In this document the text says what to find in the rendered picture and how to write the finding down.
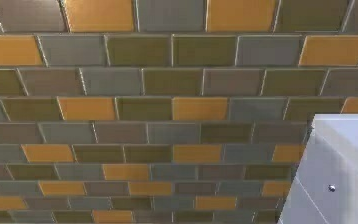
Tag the white cabinet with round knob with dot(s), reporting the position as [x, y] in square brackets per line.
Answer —
[337, 166]

